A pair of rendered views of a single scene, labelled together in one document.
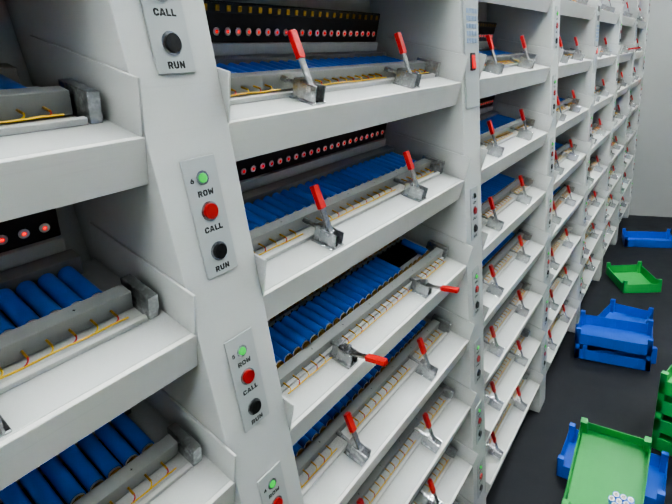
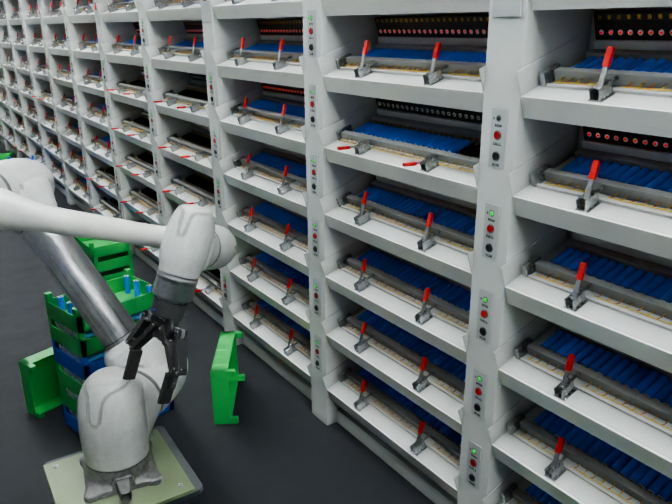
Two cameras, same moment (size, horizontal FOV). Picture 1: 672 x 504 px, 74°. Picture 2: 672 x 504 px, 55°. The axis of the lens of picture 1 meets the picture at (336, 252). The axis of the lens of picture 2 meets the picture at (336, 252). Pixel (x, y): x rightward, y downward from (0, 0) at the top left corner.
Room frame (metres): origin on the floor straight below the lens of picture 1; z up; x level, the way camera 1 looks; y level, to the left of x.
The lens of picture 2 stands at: (1.03, -1.69, 1.27)
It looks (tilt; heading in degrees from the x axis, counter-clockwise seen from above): 19 degrees down; 106
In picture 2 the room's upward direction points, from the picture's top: straight up
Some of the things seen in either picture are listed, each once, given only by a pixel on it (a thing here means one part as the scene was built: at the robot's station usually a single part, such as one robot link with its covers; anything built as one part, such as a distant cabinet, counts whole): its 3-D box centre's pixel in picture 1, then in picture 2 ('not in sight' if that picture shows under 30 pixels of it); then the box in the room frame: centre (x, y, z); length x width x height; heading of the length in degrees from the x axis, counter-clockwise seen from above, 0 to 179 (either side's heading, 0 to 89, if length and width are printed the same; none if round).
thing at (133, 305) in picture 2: not in sight; (105, 298); (-0.22, -0.04, 0.44); 0.30 x 0.20 x 0.08; 64
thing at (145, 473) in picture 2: not in sight; (120, 466); (0.14, -0.54, 0.24); 0.22 x 0.18 x 0.06; 130
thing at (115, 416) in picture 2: not in sight; (114, 412); (0.13, -0.52, 0.38); 0.18 x 0.16 x 0.22; 93
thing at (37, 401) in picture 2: not in sight; (68, 372); (-0.46, 0.03, 0.10); 0.30 x 0.08 x 0.20; 70
